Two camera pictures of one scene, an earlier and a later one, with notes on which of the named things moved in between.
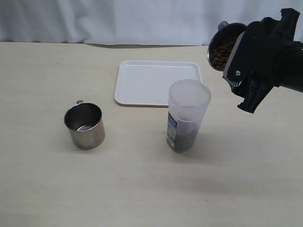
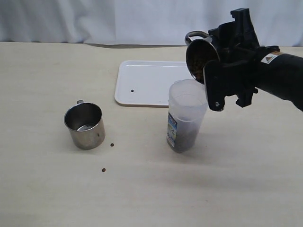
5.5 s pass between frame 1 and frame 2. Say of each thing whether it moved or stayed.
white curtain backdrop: stayed
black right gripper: moved
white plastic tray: stayed
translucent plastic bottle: stayed
